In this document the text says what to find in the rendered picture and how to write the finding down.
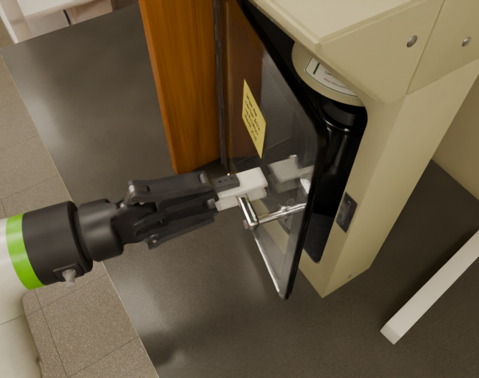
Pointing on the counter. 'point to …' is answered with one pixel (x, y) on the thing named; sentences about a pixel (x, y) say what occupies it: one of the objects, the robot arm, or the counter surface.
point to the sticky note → (253, 119)
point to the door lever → (251, 221)
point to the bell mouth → (321, 78)
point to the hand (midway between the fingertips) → (239, 188)
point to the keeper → (346, 212)
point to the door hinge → (217, 70)
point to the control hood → (362, 37)
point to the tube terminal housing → (401, 138)
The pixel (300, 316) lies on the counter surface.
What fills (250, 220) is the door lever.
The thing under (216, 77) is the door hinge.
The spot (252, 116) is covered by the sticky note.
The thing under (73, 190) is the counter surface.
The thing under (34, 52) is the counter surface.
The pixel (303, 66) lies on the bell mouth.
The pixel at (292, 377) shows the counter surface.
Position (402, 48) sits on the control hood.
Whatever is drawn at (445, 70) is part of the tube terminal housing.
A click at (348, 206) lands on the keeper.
